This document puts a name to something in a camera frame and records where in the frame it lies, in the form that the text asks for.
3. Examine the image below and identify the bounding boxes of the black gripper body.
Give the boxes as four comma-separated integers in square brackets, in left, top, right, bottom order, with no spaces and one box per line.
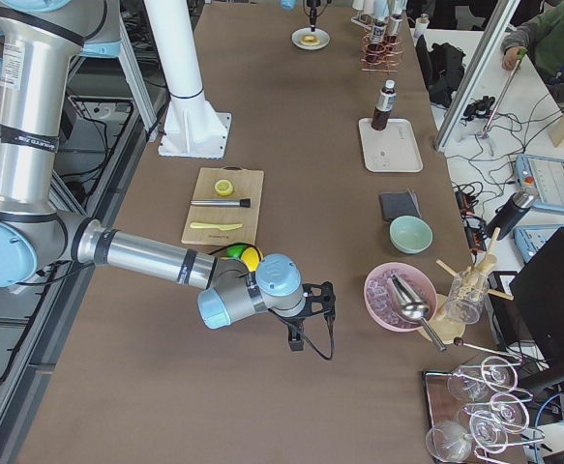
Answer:
[274,281,335,352]
[304,0,328,31]

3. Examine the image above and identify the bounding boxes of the glazed ring donut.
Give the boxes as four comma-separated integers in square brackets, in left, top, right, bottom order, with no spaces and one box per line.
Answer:
[300,34,320,46]

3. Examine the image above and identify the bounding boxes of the dark tea bottle on tray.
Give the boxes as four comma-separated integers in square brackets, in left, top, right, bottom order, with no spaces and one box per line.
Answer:
[371,79,397,131]

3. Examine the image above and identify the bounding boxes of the cream rabbit tray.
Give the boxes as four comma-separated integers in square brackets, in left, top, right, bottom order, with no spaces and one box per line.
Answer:
[358,118,423,173]

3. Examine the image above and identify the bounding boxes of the white round plate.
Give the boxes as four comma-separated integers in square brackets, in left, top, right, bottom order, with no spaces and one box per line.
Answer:
[291,27,330,50]

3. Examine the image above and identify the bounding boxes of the pink bowl with ice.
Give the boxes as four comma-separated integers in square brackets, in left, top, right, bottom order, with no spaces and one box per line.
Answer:
[364,262,437,333]

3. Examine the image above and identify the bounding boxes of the bottle lying in rack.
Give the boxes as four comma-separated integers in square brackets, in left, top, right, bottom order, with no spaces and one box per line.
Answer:
[370,19,386,45]

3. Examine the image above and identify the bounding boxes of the yellow lemon upper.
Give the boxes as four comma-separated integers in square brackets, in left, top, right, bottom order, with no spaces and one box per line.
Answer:
[240,246,263,272]

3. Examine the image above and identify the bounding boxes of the steel ice scoop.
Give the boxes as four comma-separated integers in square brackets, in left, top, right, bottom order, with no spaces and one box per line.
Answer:
[390,274,447,352]

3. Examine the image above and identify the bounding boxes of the green lime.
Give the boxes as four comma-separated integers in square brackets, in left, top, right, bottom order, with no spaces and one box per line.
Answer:
[226,245,248,259]

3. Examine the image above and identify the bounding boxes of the mint green bowl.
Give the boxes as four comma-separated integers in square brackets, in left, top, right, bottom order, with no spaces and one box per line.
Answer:
[389,216,433,254]

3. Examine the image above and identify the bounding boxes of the grey folded cloth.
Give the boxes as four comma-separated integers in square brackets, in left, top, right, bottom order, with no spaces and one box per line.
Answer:
[379,189,422,222]

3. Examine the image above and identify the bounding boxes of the steel cylindrical muddler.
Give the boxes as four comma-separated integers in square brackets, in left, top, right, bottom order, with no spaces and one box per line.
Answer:
[191,198,252,208]

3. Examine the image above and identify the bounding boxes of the wooden mug tree stand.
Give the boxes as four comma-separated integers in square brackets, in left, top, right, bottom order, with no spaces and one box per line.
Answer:
[433,227,514,345]

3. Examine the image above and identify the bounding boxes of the wooden cutting board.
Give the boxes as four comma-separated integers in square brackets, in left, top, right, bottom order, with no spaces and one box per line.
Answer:
[181,167,264,246]

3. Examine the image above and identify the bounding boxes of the yellow plastic knife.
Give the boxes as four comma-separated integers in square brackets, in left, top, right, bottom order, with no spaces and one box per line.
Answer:
[189,221,243,231]

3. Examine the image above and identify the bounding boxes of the half lemon slice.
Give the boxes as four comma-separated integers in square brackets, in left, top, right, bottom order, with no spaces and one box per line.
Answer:
[214,179,234,197]

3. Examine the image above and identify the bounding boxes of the clear glass pitcher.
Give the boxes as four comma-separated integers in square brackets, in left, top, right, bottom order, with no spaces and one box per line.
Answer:
[444,269,488,325]

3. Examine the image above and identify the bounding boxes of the wine glass on rack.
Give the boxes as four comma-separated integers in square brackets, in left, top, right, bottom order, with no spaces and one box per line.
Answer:
[447,364,490,402]

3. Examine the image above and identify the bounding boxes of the black thermos bottle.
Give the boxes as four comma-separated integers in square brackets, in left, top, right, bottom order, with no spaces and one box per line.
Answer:
[485,187,539,241]

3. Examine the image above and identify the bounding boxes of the teach pendant tablet near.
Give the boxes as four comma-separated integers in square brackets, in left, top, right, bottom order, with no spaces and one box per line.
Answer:
[513,224,564,263]

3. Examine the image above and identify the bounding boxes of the teach pendant tablet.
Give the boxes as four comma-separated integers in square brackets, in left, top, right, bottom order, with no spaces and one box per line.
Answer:
[515,154,564,214]
[513,224,564,263]

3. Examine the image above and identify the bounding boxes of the black computer monitor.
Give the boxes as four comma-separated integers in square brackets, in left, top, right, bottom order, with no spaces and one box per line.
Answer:
[511,227,564,361]

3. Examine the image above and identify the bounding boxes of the seated person green jacket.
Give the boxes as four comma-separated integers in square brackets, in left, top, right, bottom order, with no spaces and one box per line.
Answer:
[501,1,564,84]

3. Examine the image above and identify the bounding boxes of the teach pendant tablet far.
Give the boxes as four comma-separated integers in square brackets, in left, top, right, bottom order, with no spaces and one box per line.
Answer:
[515,154,564,214]

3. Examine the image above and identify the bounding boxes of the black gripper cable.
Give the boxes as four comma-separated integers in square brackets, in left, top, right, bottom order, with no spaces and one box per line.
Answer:
[295,318,336,362]

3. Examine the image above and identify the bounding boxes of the copper wire bottle rack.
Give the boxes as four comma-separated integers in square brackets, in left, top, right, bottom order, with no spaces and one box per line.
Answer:
[361,17,403,74]

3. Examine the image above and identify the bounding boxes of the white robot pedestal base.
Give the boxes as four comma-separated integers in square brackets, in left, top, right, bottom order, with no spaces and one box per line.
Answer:
[145,0,231,160]

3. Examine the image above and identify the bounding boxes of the aluminium frame post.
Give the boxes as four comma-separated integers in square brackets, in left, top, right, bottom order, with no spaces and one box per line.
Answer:
[434,0,519,154]

